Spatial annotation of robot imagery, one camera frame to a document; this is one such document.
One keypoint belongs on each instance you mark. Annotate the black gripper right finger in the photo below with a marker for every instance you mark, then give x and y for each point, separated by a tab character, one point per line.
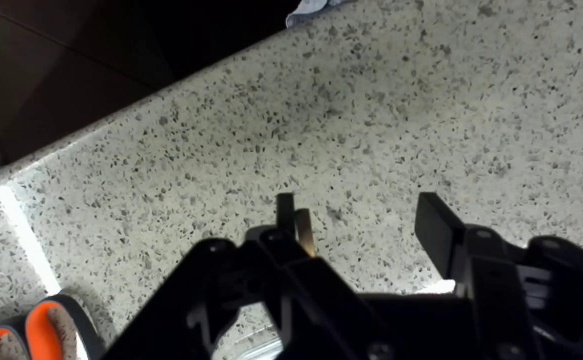
491	281

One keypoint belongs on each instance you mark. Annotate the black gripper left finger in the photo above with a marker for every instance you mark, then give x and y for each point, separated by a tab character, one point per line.
283	267

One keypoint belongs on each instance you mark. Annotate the wooden chopstick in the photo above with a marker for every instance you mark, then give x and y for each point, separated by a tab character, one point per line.
305	233

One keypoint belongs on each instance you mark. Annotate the white blue hanging cloth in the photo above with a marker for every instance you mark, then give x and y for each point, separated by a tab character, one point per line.
311	10

